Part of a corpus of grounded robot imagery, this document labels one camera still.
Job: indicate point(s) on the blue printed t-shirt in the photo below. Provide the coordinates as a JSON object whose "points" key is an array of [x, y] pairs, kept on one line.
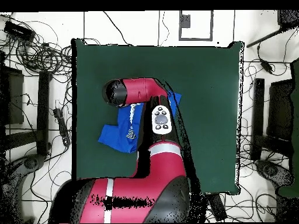
{"points": [[119, 137]]}

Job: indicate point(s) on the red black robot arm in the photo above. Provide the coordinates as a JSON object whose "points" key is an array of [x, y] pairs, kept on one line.
{"points": [[151, 182]]}

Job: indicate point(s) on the dark flat panel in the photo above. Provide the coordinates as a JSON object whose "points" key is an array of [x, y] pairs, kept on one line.
{"points": [[14, 98], [280, 109]]}

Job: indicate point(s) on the dark green table cloth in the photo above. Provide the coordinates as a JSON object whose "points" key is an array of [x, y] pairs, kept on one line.
{"points": [[210, 93]]}

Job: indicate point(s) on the black upright bar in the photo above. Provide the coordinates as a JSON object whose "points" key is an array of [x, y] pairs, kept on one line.
{"points": [[258, 116], [43, 112]]}

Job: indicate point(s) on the small dark box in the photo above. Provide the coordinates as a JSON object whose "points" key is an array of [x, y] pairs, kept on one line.
{"points": [[185, 21]]}

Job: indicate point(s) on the black stand leg with caster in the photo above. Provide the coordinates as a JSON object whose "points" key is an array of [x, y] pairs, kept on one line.
{"points": [[30, 163], [271, 170]]}

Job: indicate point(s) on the black rod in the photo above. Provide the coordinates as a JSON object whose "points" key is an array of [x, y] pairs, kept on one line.
{"points": [[264, 38]]}

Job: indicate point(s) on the black speckled block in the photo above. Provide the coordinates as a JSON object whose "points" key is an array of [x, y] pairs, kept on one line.
{"points": [[288, 18]]}

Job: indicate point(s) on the grey square frame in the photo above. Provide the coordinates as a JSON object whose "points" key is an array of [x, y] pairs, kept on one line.
{"points": [[211, 25]]}

